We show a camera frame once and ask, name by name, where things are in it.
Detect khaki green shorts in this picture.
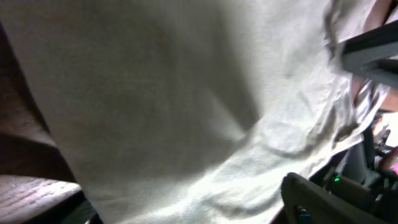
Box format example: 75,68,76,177
1,0,389,223

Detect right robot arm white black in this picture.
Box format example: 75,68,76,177
282,21,397,224

